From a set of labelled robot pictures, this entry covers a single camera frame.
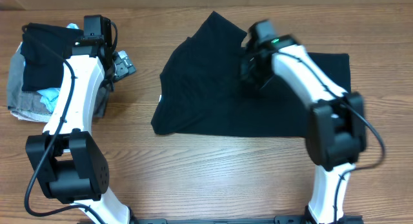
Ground black t-shirt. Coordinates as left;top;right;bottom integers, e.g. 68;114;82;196
150;10;352;138

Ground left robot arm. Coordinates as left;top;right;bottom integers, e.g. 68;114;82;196
22;15;137;223

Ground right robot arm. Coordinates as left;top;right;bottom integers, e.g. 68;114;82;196
240;20;367;223

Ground folded light blue garment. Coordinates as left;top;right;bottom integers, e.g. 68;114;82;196
36;23;83;112

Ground folded black garment on pile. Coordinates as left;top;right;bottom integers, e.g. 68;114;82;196
21;23;83;92

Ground folded grey trousers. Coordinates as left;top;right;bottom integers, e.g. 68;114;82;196
6;51;112;119

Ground folded white mesh garment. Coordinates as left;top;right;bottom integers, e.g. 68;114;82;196
10;110;51;123

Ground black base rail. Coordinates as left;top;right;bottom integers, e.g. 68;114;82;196
77;214;365;224

